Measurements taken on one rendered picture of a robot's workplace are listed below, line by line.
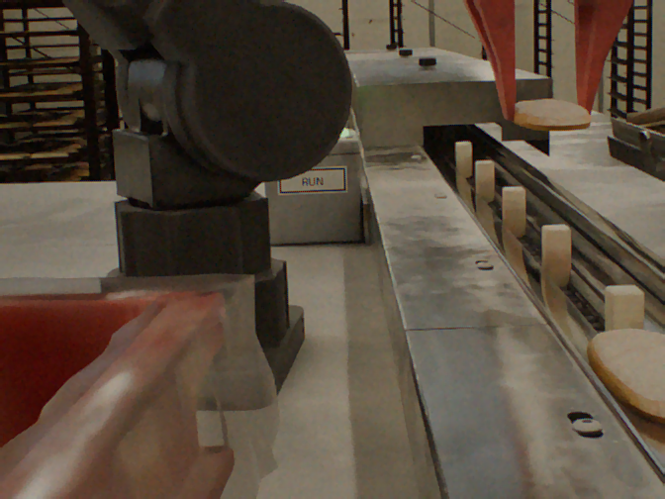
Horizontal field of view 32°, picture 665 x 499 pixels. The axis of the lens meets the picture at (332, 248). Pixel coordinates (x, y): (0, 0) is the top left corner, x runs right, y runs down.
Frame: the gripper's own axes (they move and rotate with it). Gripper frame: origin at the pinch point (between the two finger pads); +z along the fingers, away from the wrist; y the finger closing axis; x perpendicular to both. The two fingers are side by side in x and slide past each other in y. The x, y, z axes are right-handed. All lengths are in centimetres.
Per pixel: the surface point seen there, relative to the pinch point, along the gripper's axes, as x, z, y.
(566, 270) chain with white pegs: 4.1, 8.3, -0.2
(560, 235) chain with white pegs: 4.0, 6.4, 0.1
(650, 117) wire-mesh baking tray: -23.6, 3.4, -12.2
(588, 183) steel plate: -44.6, 11.4, -12.2
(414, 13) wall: -700, -4, -46
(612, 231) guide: 1.0, 6.9, -3.3
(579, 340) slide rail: 17.6, 8.0, 2.1
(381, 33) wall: -700, 8, -25
